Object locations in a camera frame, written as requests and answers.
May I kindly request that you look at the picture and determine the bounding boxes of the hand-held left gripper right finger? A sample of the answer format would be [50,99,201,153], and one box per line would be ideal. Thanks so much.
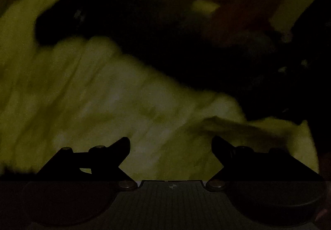
[207,136,322,183]

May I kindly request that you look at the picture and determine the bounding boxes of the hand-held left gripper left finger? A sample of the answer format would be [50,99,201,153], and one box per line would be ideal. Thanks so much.
[35,137,135,183]

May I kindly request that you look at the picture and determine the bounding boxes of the pale floral bed sheet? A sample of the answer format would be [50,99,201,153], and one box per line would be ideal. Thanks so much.
[0,0,321,182]

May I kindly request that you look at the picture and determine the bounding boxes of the dark cloth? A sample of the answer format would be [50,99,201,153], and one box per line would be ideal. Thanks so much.
[34,0,331,127]

